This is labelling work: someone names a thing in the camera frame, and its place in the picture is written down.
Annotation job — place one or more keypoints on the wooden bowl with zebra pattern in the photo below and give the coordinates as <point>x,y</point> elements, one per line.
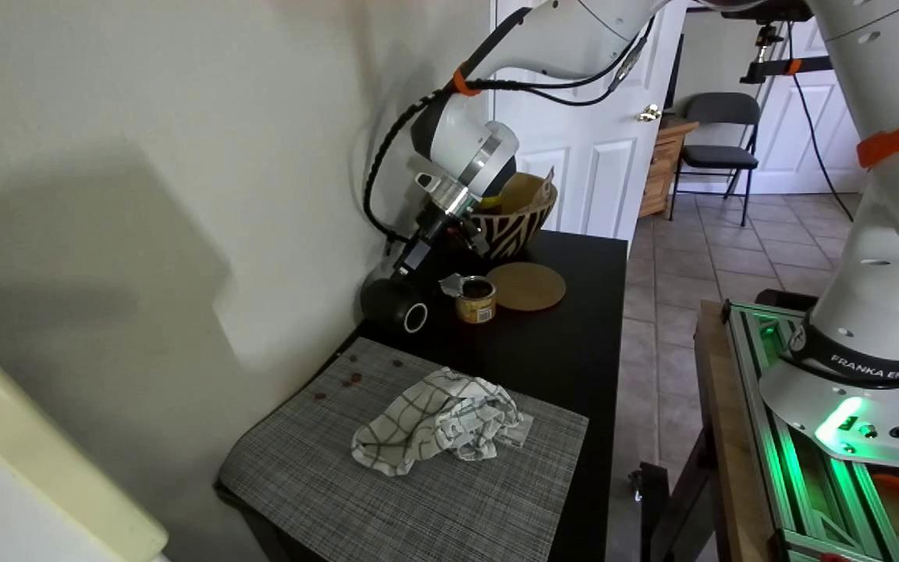
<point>517,224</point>

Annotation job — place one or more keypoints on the white checked cloth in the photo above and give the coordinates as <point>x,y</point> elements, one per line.
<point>439,423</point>

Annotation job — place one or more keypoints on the black cup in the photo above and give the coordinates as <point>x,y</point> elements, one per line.
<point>402,308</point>

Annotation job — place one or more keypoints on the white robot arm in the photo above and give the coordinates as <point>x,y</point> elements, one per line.
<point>889,259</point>

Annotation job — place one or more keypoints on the wooden cabinet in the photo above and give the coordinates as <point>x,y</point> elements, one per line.
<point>670,165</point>

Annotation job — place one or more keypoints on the black table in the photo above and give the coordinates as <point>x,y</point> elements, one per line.
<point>564,355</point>

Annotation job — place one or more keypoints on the metal robot stand frame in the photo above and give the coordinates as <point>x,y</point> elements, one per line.
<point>813,488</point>

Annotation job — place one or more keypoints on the grey woven placemat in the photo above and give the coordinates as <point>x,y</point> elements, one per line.
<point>397,501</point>

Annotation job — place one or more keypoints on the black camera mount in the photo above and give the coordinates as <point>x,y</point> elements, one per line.
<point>782,57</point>

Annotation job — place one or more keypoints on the round cork mat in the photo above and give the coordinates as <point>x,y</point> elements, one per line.
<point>526,286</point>

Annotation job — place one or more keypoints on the small wooden cup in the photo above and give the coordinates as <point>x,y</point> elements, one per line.
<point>476,302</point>

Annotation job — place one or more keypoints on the wooden board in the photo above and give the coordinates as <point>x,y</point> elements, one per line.
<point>726,446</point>

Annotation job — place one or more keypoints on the brown crumb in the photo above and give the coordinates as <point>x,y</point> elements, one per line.
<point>350,378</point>
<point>394,364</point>
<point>315,395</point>

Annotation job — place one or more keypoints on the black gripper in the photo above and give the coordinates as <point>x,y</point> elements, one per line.
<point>439,224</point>

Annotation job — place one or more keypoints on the black folding chair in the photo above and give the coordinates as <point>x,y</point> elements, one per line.
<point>718,129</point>

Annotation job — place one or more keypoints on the white panel door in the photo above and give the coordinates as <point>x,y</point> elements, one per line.
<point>594,146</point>

